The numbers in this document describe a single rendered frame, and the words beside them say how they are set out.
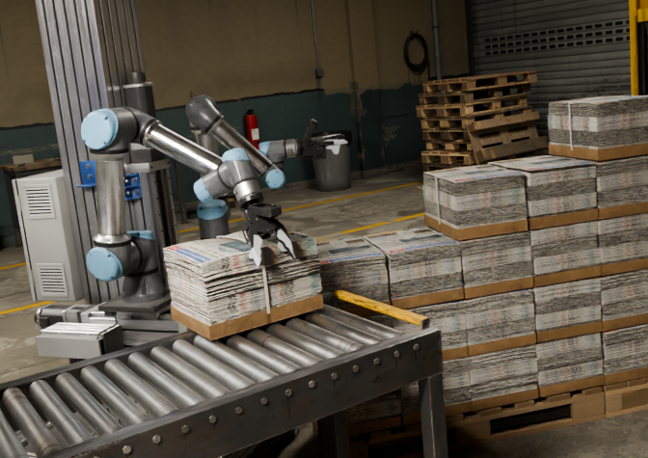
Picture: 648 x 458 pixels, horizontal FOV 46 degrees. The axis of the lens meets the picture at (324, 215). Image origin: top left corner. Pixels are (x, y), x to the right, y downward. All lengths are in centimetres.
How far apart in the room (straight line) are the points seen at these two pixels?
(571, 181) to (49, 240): 198
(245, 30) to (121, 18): 718
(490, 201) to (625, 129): 61
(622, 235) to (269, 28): 755
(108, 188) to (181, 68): 723
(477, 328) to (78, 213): 156
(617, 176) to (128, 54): 191
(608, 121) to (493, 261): 70
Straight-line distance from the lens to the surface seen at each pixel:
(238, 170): 216
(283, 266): 220
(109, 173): 240
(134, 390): 194
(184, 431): 172
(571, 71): 1079
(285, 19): 1031
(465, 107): 912
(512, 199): 295
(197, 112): 295
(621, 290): 326
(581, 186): 309
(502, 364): 310
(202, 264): 208
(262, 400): 178
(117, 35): 283
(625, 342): 335
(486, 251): 294
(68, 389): 202
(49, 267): 299
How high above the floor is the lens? 149
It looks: 10 degrees down
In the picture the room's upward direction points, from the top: 6 degrees counter-clockwise
